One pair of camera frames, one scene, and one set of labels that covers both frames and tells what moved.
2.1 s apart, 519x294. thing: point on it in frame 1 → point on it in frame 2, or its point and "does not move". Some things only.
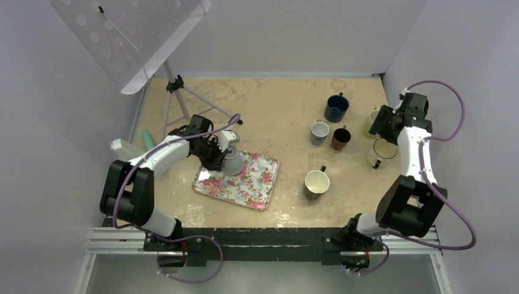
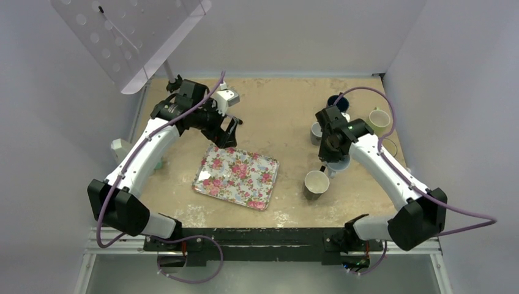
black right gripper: x=385 y=113 → x=324 y=154
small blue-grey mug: x=319 y=131 does not move
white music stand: x=131 y=38 does not move
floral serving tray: x=253 y=187 does not move
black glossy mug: x=316 y=182 does not move
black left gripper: x=215 y=163 → x=216 y=135
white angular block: x=125 y=150 does not move
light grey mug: x=233 y=163 → x=341 y=165
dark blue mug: x=335 y=108 does not move
